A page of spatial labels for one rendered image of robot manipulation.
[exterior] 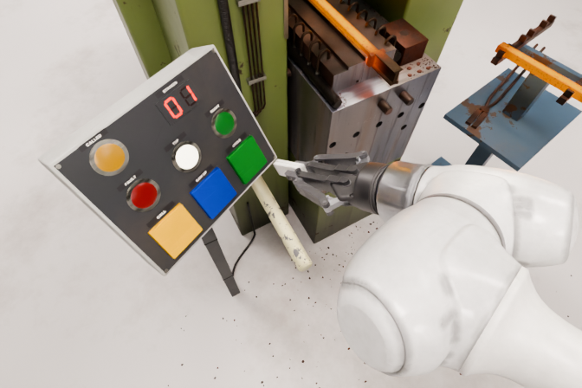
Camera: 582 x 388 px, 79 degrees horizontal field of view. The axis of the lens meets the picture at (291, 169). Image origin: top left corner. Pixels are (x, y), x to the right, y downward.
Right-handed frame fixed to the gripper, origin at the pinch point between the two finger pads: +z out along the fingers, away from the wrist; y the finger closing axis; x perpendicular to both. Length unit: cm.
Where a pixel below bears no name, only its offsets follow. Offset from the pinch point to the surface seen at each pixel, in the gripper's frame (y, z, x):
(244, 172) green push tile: -2.4, 12.5, -1.3
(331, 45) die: 44.3, 20.6, 2.4
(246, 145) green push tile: 1.4, 12.5, 3.1
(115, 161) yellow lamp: -19.7, 12.8, 17.1
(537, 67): 77, -19, -26
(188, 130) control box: -6.8, 13.2, 13.2
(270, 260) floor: 11, 71, -83
